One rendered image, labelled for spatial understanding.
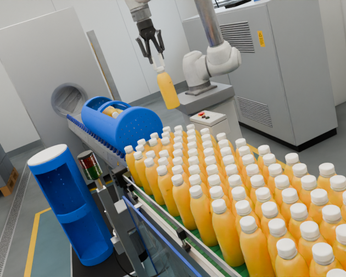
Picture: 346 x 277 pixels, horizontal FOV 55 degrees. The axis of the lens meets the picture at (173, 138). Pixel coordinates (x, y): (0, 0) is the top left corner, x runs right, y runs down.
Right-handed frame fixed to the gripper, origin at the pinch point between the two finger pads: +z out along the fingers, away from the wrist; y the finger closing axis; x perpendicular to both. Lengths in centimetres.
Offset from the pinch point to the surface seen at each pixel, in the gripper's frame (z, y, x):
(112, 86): 27, -15, -158
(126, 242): 60, 52, 28
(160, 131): 38.2, 5.3, -16.2
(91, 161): 20, 51, 30
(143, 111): 23.6, 10.6, -16.2
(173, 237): 54, 38, 51
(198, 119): 33.5, -8.1, 7.3
